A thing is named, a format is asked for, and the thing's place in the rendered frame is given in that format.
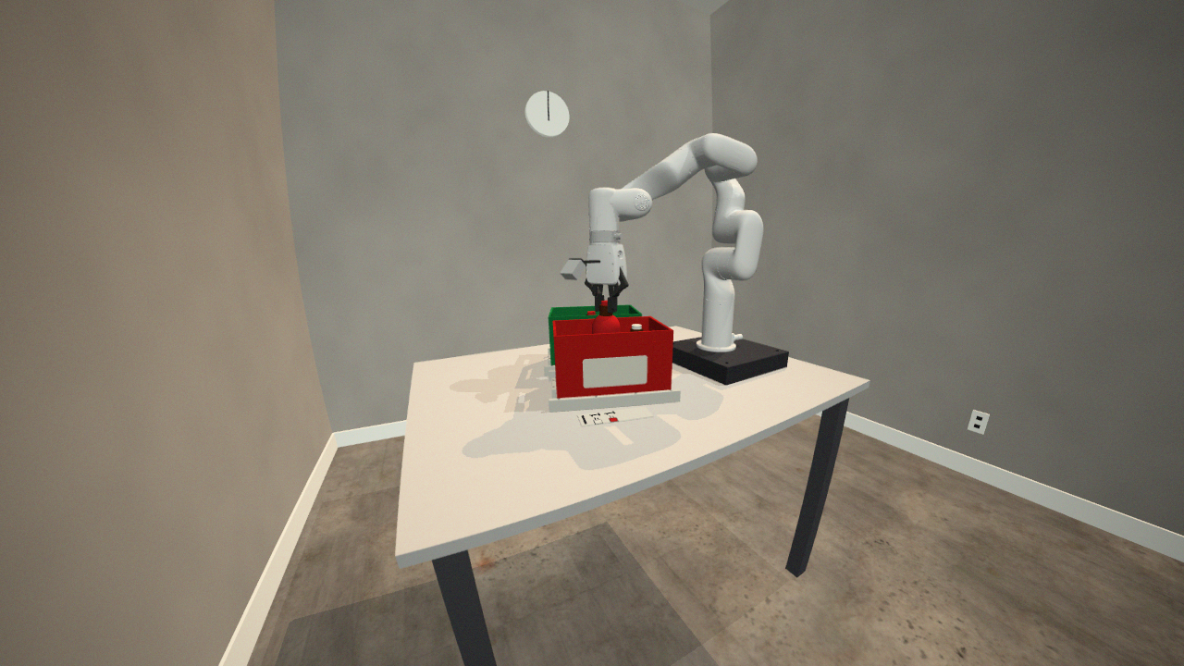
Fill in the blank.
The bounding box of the red crate with dividers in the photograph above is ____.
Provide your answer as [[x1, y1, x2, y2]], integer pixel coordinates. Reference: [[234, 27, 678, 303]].
[[553, 316, 673, 399]]

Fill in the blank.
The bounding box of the white paper strip with printed marks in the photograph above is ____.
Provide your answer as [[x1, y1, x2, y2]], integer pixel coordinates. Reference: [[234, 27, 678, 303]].
[[577, 406, 654, 425]]

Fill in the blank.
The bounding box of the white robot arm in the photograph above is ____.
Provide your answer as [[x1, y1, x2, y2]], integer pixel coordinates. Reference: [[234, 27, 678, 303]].
[[588, 133, 762, 352]]

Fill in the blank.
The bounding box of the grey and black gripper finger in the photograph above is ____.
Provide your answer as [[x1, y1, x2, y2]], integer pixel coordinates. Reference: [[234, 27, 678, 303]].
[[585, 278, 604, 312], [609, 270, 629, 313]]

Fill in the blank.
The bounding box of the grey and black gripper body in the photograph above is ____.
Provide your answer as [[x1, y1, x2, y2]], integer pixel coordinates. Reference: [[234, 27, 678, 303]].
[[586, 242, 628, 284]]

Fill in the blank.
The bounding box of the green bottle crate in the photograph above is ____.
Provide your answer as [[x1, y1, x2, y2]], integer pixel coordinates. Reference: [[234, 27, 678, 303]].
[[549, 305, 642, 365]]

